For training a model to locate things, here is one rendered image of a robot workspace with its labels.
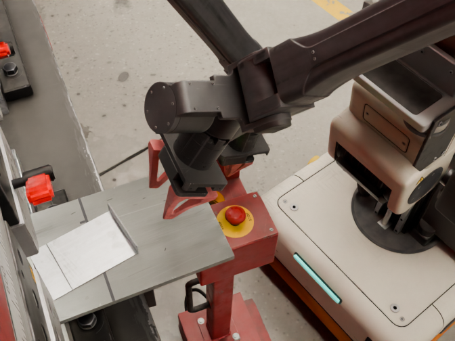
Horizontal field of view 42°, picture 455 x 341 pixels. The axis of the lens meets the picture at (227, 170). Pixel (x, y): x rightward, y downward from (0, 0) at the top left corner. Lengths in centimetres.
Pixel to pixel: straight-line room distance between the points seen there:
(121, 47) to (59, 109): 145
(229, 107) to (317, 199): 115
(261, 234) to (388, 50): 63
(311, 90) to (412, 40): 11
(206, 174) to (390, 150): 59
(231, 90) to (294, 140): 162
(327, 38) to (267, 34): 211
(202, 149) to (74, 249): 26
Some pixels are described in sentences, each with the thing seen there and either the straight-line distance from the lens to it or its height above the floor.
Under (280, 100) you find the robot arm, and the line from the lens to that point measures 61.
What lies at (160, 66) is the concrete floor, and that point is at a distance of 253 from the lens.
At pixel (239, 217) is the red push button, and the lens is 110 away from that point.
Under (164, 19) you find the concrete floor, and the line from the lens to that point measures 276.
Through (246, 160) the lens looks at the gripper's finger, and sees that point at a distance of 110.
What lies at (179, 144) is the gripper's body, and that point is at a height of 118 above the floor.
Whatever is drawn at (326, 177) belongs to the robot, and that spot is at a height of 28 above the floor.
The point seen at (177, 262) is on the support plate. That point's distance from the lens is 84.
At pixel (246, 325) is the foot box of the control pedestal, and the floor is 12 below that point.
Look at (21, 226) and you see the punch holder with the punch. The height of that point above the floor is 125.
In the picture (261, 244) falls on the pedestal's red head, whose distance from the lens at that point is 113.
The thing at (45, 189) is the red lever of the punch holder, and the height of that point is 131.
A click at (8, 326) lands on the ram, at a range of 37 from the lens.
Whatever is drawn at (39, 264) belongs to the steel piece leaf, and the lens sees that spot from 87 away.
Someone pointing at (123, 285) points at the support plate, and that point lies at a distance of 83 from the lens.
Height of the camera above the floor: 174
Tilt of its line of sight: 54 degrees down
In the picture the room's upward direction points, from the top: 2 degrees clockwise
